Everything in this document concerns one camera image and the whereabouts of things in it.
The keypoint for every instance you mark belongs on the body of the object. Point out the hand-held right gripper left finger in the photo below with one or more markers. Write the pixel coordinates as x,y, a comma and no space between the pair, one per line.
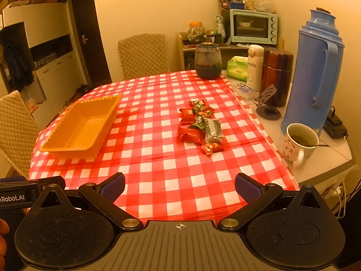
112,187

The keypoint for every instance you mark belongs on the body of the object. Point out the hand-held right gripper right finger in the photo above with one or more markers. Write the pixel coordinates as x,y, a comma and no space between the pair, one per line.
248,187

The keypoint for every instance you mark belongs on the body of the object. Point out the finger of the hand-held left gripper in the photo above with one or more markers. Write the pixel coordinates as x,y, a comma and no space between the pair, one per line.
53,181

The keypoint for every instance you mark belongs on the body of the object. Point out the yellow plastic tray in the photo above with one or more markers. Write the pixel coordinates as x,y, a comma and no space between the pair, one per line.
81,129

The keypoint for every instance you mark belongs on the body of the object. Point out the pile of snack packets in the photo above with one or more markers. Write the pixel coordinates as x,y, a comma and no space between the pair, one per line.
197,125

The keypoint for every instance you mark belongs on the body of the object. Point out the person's left hand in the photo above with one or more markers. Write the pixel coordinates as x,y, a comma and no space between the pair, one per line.
2,225

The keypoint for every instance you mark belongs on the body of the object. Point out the red checked tablecloth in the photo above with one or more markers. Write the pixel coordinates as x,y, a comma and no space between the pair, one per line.
158,169

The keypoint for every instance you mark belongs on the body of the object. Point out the patterned mug of tea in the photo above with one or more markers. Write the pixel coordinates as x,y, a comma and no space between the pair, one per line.
299,148

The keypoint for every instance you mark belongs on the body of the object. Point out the quilted beige chair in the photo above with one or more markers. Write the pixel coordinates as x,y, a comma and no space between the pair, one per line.
15,127
143,56

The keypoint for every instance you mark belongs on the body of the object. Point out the metal spoon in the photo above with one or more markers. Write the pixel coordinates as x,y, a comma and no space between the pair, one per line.
321,146

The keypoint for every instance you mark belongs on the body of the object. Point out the grey phone stand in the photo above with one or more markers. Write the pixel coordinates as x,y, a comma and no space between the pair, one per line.
268,101

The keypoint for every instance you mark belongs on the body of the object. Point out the row of shoes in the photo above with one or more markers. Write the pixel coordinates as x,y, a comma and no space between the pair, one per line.
79,90

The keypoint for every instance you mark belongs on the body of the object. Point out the blue and white pack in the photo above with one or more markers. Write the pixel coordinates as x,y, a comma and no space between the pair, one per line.
244,89

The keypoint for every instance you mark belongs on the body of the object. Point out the black power adapter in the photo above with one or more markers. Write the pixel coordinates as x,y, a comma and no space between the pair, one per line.
334,125

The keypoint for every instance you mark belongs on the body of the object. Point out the brown metal thermos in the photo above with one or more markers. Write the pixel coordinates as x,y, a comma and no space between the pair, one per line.
276,76

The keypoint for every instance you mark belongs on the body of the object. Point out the green tissue pack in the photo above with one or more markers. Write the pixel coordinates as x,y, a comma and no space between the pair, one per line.
237,69

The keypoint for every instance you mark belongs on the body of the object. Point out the white rabbit print bottle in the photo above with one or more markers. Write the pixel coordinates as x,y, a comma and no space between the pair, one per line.
254,67

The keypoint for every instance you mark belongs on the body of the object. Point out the dark hanging jacket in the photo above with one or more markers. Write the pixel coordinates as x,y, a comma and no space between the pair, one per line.
15,59

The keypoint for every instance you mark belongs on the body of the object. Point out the blue thermos flask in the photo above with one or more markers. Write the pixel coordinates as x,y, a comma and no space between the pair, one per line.
308,70

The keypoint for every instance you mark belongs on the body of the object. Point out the glass jar with dark base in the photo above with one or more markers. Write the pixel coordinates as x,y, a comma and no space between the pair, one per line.
208,60

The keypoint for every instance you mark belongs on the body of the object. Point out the white cabinet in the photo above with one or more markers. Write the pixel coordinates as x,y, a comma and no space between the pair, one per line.
48,34

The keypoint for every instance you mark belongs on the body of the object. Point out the wooden shelf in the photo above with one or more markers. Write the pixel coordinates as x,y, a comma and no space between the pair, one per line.
191,50

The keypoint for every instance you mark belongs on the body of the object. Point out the dark wooden door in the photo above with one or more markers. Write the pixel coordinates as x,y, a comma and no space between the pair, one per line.
87,34

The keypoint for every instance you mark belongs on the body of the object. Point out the light blue toaster oven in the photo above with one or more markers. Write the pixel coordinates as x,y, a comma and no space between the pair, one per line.
252,26

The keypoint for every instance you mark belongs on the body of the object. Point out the plastic jar with orange lid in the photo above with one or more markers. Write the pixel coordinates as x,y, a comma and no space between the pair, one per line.
195,31

